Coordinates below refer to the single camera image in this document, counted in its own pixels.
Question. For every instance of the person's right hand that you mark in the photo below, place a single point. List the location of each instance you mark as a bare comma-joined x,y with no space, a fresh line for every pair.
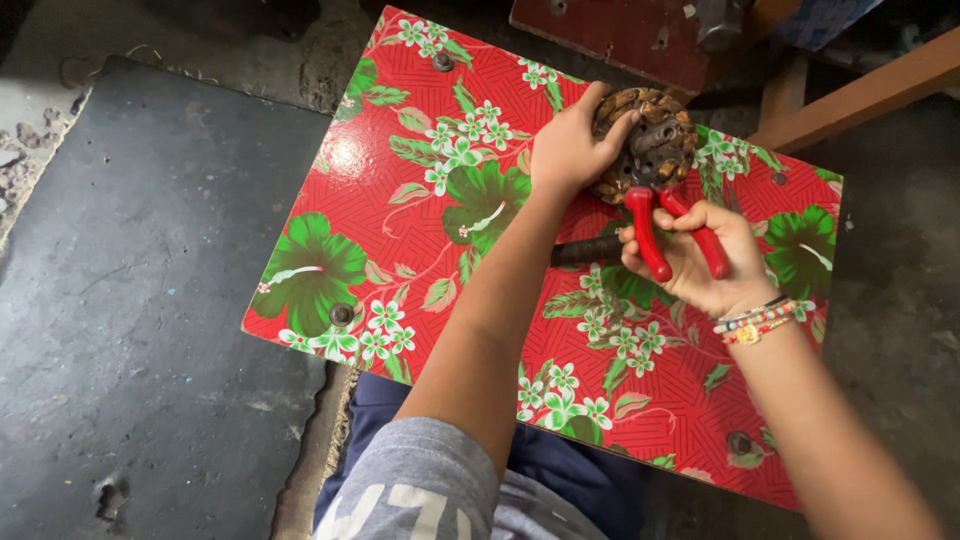
712,270

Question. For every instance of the person's left hand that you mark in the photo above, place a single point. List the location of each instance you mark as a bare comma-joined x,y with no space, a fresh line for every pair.
564,154

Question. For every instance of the round metal motor stator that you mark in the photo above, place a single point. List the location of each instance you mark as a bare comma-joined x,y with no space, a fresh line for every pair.
651,142

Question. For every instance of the red floral small table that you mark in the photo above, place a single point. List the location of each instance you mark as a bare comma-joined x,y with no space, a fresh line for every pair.
570,247

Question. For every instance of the red wooden stool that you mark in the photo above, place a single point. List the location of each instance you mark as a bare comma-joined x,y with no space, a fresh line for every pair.
622,34

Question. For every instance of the dark blue trousers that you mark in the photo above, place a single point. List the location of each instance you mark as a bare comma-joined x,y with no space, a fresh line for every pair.
570,465

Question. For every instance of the grey printed shirt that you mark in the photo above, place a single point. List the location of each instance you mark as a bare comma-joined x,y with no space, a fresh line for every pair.
435,487

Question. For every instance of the dark rubber floor mat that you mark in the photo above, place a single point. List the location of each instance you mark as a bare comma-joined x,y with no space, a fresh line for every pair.
157,300

